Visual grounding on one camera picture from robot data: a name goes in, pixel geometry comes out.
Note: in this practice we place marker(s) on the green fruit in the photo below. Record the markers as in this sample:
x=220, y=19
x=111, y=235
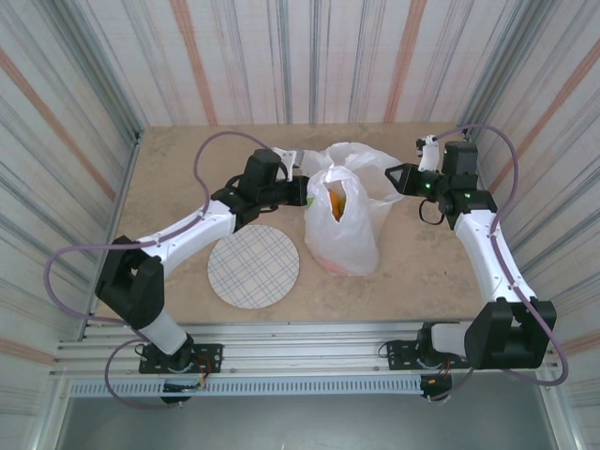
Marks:
x=345, y=204

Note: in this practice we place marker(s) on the orange fruit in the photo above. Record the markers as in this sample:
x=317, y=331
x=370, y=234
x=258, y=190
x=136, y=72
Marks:
x=336, y=204

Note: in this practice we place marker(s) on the white plastic bag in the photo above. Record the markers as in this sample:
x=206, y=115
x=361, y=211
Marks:
x=342, y=244

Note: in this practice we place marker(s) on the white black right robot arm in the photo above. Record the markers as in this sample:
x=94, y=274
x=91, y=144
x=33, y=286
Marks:
x=483, y=253

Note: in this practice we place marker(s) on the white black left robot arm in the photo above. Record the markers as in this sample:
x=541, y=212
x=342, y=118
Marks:
x=187, y=229

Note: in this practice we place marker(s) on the round plate with blue grid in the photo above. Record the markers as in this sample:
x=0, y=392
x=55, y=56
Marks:
x=253, y=267

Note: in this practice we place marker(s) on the aluminium side rail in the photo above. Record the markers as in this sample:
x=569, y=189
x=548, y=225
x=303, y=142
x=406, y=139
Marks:
x=117, y=211

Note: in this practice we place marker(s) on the aluminium rail frame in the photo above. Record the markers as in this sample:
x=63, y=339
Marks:
x=304, y=347

